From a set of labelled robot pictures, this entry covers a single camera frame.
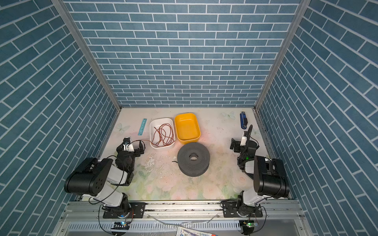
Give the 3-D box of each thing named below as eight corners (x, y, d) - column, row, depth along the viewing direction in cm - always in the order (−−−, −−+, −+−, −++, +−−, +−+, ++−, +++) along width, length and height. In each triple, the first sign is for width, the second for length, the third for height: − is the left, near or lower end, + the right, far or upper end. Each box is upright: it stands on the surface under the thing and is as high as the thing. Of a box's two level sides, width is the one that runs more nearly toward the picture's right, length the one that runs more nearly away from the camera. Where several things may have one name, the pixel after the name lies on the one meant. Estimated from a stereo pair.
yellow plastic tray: (178, 148, 100) (177, 142, 95) (174, 117, 118) (173, 111, 112) (202, 143, 102) (202, 138, 97) (194, 114, 120) (194, 108, 115)
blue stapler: (241, 129, 111) (243, 124, 107) (238, 115, 120) (239, 110, 116) (246, 129, 111) (248, 124, 107) (243, 115, 120) (244, 111, 116)
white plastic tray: (151, 153, 96) (149, 148, 91) (151, 123, 112) (149, 118, 107) (176, 149, 98) (176, 144, 94) (173, 120, 114) (172, 115, 110)
